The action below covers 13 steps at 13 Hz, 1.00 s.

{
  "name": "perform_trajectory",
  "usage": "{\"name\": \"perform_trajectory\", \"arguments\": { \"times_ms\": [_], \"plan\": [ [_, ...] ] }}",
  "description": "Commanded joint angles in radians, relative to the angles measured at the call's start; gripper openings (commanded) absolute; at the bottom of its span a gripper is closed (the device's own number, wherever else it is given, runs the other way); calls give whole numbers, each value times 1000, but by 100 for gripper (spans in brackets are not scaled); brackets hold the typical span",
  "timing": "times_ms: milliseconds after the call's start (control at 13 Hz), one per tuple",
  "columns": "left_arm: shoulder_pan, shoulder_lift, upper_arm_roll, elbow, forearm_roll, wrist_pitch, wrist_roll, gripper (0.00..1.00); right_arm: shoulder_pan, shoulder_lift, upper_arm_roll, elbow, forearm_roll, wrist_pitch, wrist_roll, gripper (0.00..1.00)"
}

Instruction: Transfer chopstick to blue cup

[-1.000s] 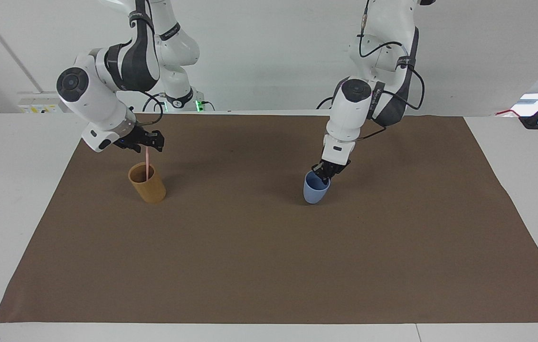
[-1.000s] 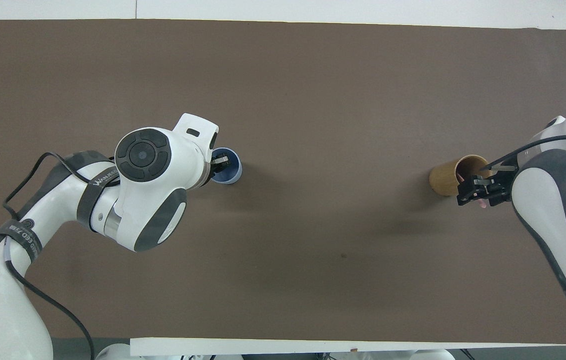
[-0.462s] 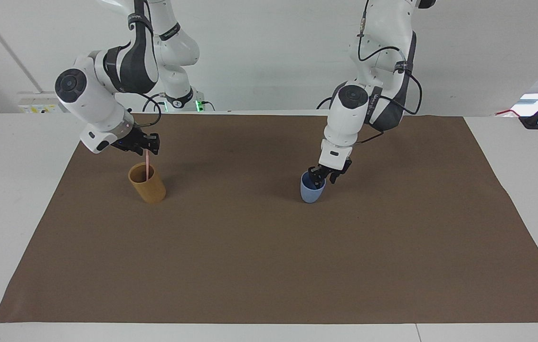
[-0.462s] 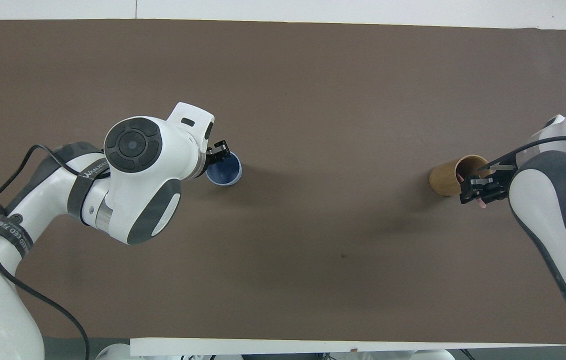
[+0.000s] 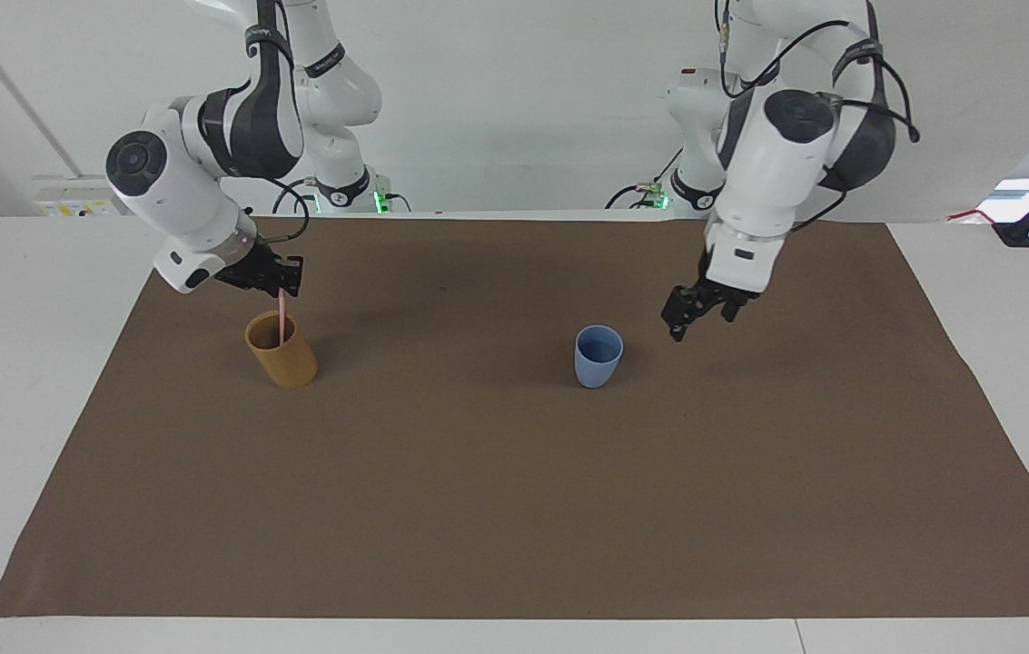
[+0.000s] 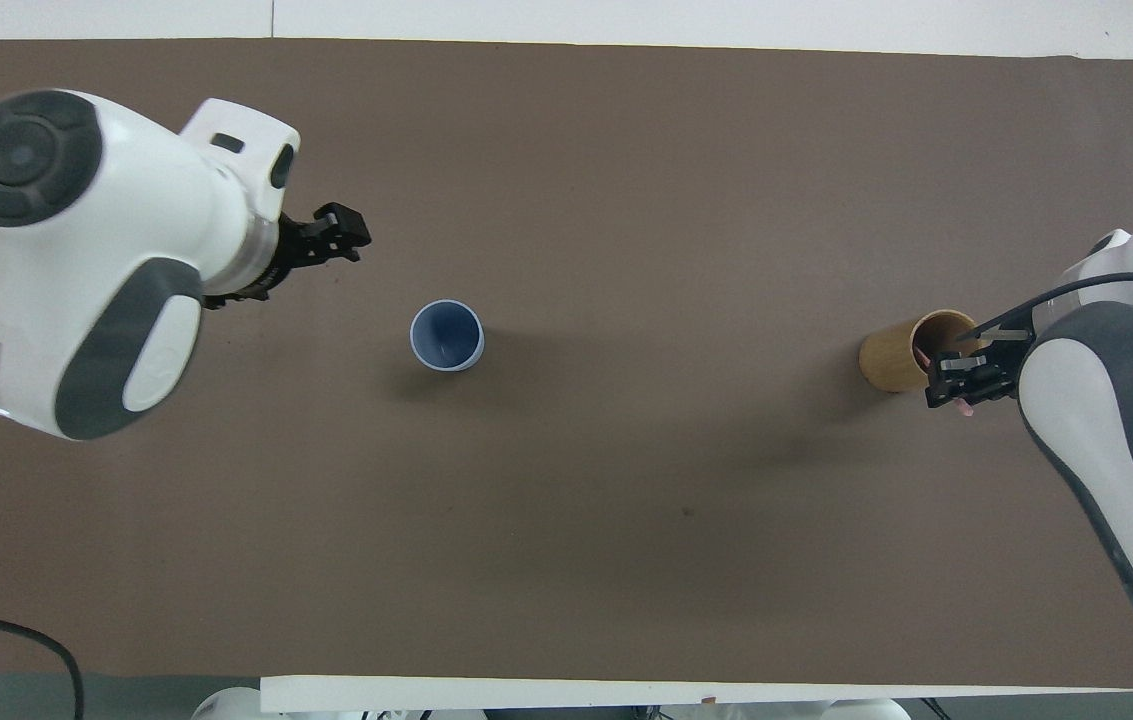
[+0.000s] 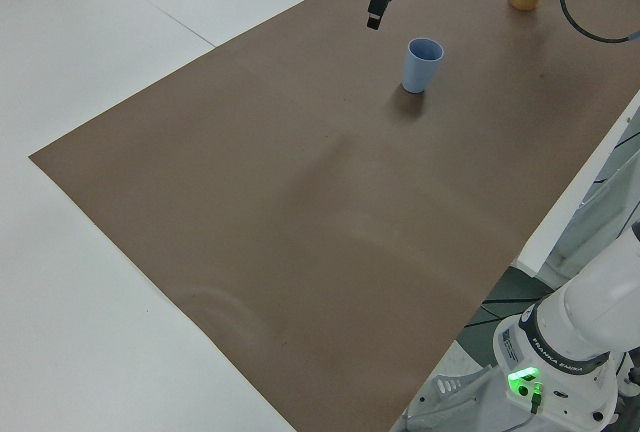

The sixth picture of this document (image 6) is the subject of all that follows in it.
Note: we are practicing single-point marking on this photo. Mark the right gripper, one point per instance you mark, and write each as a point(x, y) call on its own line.
point(1004, 372)

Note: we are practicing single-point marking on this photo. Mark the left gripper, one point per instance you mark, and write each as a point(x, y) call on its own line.
point(288, 262)

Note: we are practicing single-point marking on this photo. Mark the pink chopstick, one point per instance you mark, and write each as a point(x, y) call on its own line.
point(967, 408)

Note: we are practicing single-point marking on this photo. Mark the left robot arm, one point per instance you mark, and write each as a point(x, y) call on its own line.
point(76, 220)

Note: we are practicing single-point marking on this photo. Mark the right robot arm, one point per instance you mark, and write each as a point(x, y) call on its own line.
point(1116, 420)

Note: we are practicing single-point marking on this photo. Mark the wooden cup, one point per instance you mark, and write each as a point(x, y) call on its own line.
point(888, 356)

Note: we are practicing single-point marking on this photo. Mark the blue cup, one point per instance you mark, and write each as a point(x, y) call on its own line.
point(446, 336)

